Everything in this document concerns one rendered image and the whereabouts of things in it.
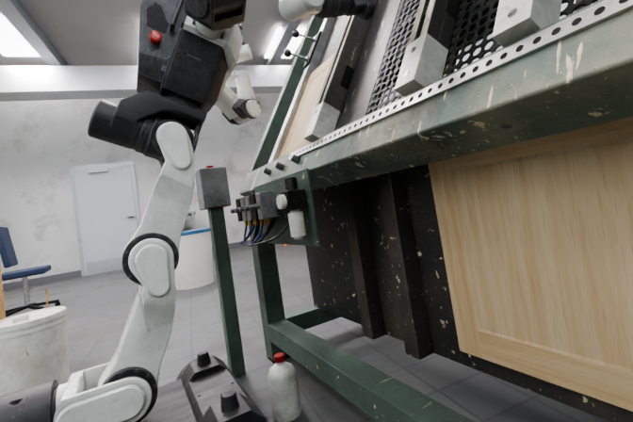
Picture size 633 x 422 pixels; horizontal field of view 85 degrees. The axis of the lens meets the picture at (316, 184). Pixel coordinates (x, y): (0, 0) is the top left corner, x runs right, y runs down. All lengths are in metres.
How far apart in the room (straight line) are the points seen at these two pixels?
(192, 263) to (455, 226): 3.40
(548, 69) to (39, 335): 2.13
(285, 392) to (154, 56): 1.13
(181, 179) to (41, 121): 7.82
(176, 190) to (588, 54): 0.95
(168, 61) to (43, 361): 1.56
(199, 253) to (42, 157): 5.23
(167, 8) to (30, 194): 7.62
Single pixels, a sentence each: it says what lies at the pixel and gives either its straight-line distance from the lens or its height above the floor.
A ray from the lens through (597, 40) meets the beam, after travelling 0.58.
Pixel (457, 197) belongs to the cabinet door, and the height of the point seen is 0.66.
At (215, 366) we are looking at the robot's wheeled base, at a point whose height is 0.21.
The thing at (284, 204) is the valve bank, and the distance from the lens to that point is 1.05.
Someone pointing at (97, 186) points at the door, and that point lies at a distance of 8.31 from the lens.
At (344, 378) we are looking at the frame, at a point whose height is 0.16.
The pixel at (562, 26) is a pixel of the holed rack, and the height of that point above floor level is 0.88.
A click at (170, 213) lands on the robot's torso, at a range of 1.09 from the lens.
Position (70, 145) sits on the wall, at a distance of 8.60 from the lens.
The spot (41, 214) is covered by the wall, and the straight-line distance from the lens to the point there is 8.57.
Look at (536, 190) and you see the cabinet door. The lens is 0.85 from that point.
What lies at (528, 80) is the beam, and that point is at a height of 0.82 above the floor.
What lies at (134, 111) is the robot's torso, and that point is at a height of 1.03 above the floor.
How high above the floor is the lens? 0.70
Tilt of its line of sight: 3 degrees up
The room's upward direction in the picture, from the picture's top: 9 degrees counter-clockwise
